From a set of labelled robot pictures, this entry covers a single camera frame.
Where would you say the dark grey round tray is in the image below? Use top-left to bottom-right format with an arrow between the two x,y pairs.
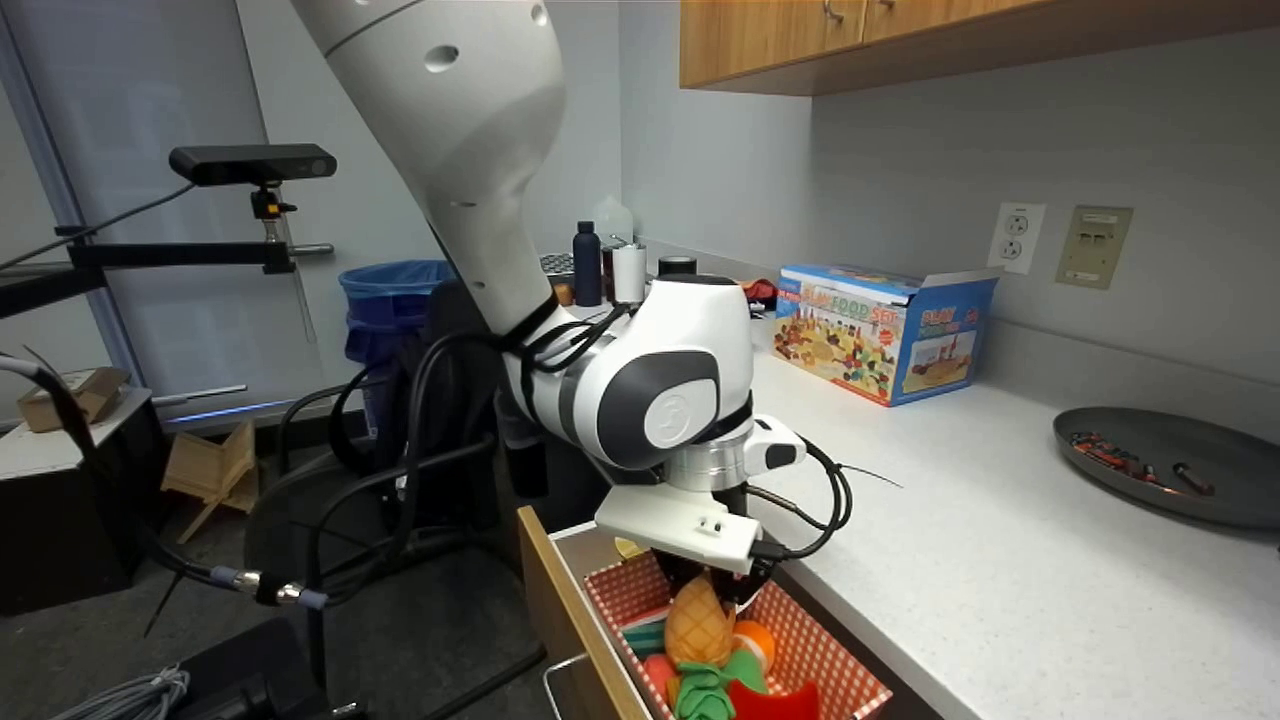
1053,404 -> 1280,536

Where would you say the beige switch plate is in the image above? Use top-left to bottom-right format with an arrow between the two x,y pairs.
1057,201 -> 1135,292

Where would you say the wooden drawer with metal handle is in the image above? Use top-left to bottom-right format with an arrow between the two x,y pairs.
517,502 -> 946,720

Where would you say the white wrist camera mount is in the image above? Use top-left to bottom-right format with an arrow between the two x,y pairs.
593,479 -> 769,580

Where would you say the black stereo camera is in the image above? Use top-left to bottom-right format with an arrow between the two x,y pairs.
170,141 -> 340,188

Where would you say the black tubular chair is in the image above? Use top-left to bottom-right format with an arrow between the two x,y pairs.
246,286 -> 555,720

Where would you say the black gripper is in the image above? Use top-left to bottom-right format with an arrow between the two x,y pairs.
650,532 -> 781,615

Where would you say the white bottle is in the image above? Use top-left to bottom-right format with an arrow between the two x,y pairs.
603,197 -> 654,311

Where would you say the black camera boom stand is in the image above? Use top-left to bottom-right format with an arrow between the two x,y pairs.
0,181 -> 306,325

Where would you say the red strawberry toy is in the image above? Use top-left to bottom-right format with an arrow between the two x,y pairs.
642,654 -> 681,704

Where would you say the red toy cup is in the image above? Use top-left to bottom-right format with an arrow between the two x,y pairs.
726,677 -> 825,720

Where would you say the blue trash bin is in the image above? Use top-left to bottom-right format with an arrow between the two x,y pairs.
337,258 -> 465,371

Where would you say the white power outlet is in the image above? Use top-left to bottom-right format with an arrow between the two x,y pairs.
985,201 -> 1050,281

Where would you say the green striped watermelon toy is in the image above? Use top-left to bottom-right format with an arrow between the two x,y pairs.
619,615 -> 673,657

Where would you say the grey cable bundle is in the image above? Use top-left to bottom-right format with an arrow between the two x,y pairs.
54,665 -> 196,720

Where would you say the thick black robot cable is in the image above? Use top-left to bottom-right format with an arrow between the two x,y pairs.
0,302 -> 634,640

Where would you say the colourful toy food box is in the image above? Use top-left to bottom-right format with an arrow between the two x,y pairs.
771,262 -> 999,411

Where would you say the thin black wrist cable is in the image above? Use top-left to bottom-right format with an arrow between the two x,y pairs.
741,432 -> 859,564

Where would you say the red checkered basket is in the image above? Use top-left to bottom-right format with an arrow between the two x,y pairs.
584,548 -> 897,720

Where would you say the black low cabinet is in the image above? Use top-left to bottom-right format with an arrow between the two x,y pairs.
0,390 -> 173,622

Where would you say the orange toy fruit piece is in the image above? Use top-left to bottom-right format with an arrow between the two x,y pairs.
734,615 -> 783,677

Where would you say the wooden upper cabinet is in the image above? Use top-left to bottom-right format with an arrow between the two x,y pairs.
675,0 -> 1280,97

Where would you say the folded cardboard piece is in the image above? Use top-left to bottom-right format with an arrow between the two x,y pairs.
160,419 -> 265,543

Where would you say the small cardboard box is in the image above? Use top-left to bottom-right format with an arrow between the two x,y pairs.
13,370 -> 127,432

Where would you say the dark blue bottle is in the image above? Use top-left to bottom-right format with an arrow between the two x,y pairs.
574,218 -> 608,311

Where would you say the orange pineapple plush toy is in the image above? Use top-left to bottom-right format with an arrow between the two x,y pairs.
661,571 -> 771,720

